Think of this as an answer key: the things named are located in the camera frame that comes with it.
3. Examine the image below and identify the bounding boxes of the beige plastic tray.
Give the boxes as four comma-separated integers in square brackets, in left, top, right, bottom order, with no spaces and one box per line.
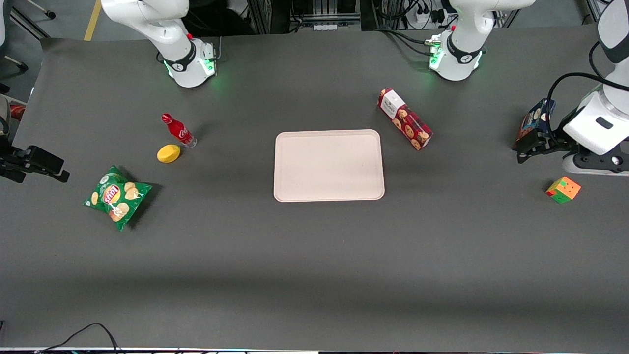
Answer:
[273,129,385,203]

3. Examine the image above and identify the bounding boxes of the thin black table-edge cable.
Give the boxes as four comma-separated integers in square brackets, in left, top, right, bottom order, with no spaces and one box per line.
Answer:
[39,322,123,354]

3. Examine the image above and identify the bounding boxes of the red soda bottle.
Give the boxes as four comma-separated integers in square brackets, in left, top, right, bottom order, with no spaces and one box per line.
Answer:
[161,113,198,149]

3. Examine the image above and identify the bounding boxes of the yellow lemon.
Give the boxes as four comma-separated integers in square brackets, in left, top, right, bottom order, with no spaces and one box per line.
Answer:
[156,144,182,164]

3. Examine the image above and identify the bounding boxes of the aluminium equipment rack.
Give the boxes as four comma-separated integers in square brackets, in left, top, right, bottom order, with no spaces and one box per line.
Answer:
[246,0,367,34]

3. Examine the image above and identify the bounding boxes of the green potato chips bag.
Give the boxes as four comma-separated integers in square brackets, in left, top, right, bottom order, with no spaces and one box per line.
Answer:
[83,165,153,232]

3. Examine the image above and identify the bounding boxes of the office chair base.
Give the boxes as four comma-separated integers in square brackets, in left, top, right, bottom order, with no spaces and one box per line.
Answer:
[0,0,57,95]

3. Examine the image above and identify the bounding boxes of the red tartan cookie box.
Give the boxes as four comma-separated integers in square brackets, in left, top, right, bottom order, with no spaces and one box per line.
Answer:
[377,88,434,151]

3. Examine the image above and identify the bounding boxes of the white power strip with plugs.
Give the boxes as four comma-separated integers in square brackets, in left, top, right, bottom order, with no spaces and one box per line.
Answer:
[414,2,449,26]

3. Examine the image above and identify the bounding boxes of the black cable bundle at base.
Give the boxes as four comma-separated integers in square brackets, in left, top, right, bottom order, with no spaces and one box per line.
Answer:
[376,27,443,57]

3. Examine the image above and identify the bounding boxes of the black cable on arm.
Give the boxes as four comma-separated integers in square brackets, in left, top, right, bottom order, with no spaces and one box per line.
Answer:
[546,42,629,143]

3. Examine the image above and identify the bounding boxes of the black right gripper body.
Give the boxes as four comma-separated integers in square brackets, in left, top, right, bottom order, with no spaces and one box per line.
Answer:
[0,143,29,184]

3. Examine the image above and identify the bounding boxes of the blue cookie box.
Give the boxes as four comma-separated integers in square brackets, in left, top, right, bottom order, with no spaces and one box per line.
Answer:
[514,98,557,148]

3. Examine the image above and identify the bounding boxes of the orange green puzzle cube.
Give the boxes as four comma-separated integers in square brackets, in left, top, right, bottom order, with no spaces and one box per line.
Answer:
[545,176,582,204]

